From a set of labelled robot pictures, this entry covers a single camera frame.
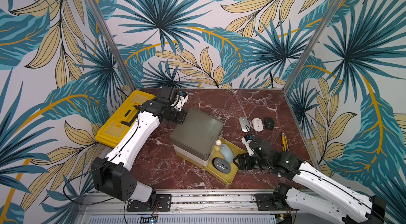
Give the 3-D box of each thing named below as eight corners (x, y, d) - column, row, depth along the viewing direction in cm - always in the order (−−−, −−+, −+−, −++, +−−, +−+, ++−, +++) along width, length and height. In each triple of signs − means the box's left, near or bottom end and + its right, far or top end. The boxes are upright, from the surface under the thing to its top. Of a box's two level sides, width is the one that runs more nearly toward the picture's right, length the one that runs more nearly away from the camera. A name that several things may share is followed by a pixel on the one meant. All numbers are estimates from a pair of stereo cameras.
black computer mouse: (266, 129, 101) (267, 127, 99) (263, 118, 107) (264, 116, 105) (274, 129, 101) (275, 127, 99) (270, 118, 107) (272, 116, 105)
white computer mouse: (254, 131, 100) (255, 129, 98) (251, 119, 106) (252, 117, 104) (263, 131, 100) (264, 129, 98) (259, 120, 106) (261, 117, 104)
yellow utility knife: (282, 151, 93) (283, 149, 91) (280, 133, 100) (281, 132, 98) (287, 152, 92) (289, 150, 91) (285, 134, 99) (286, 133, 98)
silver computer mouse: (240, 131, 100) (241, 130, 98) (238, 118, 106) (239, 116, 105) (250, 131, 100) (250, 130, 98) (247, 118, 106) (248, 117, 105)
